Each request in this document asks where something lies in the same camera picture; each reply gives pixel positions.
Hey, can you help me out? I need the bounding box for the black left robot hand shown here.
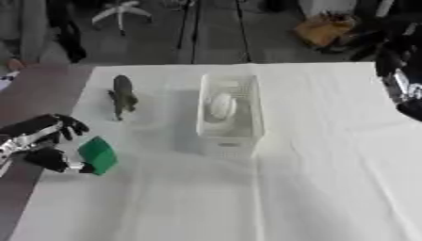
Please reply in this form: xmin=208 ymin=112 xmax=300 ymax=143
xmin=0 ymin=113 xmax=96 ymax=174

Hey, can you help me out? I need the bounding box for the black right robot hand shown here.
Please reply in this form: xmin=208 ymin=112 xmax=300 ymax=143
xmin=374 ymin=43 xmax=422 ymax=122

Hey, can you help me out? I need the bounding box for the green block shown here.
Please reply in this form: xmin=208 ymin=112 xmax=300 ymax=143
xmin=75 ymin=135 xmax=121 ymax=176

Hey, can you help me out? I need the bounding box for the person's hand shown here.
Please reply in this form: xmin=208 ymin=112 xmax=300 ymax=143
xmin=3 ymin=57 xmax=28 ymax=72

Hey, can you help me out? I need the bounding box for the dark grey toy shark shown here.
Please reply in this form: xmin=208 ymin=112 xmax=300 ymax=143
xmin=105 ymin=74 xmax=140 ymax=122

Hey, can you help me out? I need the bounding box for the black hanging garment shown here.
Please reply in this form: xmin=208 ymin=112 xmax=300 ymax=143
xmin=44 ymin=0 xmax=89 ymax=64

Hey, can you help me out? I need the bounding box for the person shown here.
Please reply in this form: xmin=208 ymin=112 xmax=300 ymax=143
xmin=0 ymin=0 xmax=57 ymax=72

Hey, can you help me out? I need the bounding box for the brown bag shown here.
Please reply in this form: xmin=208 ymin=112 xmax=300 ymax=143
xmin=291 ymin=12 xmax=360 ymax=49

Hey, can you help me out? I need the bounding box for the white office chair base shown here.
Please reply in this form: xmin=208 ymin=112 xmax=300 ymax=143
xmin=89 ymin=0 xmax=155 ymax=37

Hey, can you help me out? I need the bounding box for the white plastic basket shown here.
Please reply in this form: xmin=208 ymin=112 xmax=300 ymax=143
xmin=194 ymin=72 xmax=268 ymax=159

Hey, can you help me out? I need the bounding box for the black tripod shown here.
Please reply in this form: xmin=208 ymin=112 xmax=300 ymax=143
xmin=172 ymin=0 xmax=256 ymax=65

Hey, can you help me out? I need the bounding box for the white round object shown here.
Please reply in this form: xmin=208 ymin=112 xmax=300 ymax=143
xmin=204 ymin=90 xmax=239 ymax=121

